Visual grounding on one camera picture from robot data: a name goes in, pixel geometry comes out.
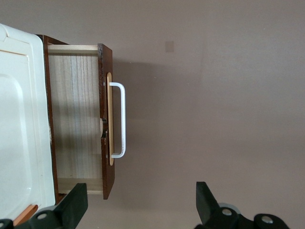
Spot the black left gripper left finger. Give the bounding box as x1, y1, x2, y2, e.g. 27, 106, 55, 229
0, 183, 89, 229

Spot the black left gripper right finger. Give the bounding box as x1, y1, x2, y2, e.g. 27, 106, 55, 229
194, 181, 290, 229

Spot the brown wooden drawer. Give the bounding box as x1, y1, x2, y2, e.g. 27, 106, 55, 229
47, 43, 116, 200

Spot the white drawer handle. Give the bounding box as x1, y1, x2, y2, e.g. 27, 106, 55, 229
109, 82, 127, 159

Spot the orange wooden piece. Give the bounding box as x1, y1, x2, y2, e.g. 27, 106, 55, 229
13, 204, 39, 227

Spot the white plastic container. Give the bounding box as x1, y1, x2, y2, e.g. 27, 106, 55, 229
0, 22, 57, 224

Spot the tan handle backing plate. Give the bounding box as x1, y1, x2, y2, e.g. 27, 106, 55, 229
105, 72, 115, 166

